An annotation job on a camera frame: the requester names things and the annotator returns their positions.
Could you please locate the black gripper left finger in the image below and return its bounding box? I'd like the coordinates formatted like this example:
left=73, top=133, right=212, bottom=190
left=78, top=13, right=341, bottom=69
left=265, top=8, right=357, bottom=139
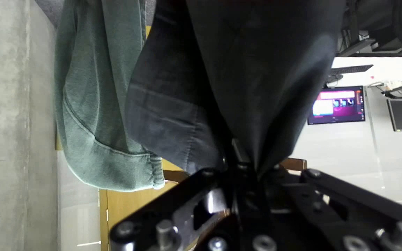
left=108, top=168, right=235, bottom=251

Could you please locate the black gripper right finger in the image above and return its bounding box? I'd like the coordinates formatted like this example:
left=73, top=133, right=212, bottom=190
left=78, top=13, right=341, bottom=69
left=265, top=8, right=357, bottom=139
left=255, top=167, right=402, bottom=251

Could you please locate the black hoodie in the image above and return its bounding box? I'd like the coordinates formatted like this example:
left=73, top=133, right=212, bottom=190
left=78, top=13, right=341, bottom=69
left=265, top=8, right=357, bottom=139
left=124, top=0, right=351, bottom=182

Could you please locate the light wooden door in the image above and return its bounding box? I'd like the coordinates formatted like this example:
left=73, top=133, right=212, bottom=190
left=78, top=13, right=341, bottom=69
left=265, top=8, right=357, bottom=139
left=99, top=158, right=185, bottom=251

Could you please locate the monitor with purple screen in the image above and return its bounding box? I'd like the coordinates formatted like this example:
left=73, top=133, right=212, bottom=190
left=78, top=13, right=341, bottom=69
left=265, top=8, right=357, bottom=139
left=305, top=86, right=367, bottom=128

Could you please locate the dark green jacket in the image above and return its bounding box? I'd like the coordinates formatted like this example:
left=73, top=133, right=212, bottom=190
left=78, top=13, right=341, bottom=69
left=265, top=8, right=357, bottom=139
left=52, top=0, right=166, bottom=194

